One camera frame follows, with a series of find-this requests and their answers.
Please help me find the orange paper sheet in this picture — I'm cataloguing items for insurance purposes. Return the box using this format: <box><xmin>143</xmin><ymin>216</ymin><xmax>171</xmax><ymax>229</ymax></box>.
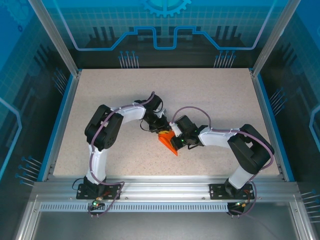
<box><xmin>157</xmin><ymin>129</ymin><xmax>180</xmax><ymax>157</ymax></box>

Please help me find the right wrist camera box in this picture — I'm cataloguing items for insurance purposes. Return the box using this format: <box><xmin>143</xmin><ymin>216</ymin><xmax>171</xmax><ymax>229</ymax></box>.
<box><xmin>169</xmin><ymin>121</ymin><xmax>183</xmax><ymax>138</ymax></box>

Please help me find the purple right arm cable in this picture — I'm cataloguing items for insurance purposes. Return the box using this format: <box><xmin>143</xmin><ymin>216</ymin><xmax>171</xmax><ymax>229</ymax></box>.
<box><xmin>171</xmin><ymin>106</ymin><xmax>275</xmax><ymax>218</ymax></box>

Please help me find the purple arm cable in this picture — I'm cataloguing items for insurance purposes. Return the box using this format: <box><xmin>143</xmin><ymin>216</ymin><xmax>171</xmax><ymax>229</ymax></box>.
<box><xmin>87</xmin><ymin>91</ymin><xmax>156</xmax><ymax>218</ymax></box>
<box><xmin>171</xmin><ymin>106</ymin><xmax>275</xmax><ymax>218</ymax></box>

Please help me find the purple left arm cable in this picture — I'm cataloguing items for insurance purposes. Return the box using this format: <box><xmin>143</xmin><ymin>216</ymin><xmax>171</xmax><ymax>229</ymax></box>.
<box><xmin>87</xmin><ymin>91</ymin><xmax>156</xmax><ymax>218</ymax></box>

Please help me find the aluminium mounting rail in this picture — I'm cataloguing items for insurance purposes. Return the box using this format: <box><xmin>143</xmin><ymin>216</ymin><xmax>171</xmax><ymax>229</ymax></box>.
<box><xmin>32</xmin><ymin>174</ymin><xmax>301</xmax><ymax>201</ymax></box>

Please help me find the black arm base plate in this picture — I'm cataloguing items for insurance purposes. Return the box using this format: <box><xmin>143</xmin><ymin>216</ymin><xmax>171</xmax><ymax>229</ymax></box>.
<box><xmin>76</xmin><ymin>183</ymin><xmax>123</xmax><ymax>200</ymax></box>
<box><xmin>209</xmin><ymin>183</ymin><xmax>256</xmax><ymax>200</ymax></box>

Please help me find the slotted grey cable duct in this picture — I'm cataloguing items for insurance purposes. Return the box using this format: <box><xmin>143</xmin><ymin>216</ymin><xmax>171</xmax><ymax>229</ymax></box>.
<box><xmin>39</xmin><ymin>202</ymin><xmax>230</xmax><ymax>212</ymax></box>

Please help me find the aluminium table side rail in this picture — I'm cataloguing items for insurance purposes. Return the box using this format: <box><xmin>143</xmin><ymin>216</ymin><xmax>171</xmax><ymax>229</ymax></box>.
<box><xmin>41</xmin><ymin>71</ymin><xmax>83</xmax><ymax>182</ymax></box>
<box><xmin>250</xmin><ymin>71</ymin><xmax>295</xmax><ymax>182</ymax></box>

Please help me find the cable connector with green light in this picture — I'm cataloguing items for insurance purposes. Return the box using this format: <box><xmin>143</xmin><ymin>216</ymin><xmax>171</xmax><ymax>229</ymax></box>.
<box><xmin>91</xmin><ymin>196</ymin><xmax>105</xmax><ymax>209</ymax></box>
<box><xmin>234</xmin><ymin>199</ymin><xmax>251</xmax><ymax>209</ymax></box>

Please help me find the aluminium frame post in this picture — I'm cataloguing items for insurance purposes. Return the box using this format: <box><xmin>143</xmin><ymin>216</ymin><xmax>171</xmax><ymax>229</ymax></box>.
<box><xmin>27</xmin><ymin>0</ymin><xmax>83</xmax><ymax>76</ymax></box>
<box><xmin>250</xmin><ymin>0</ymin><xmax>301</xmax><ymax>76</ymax></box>

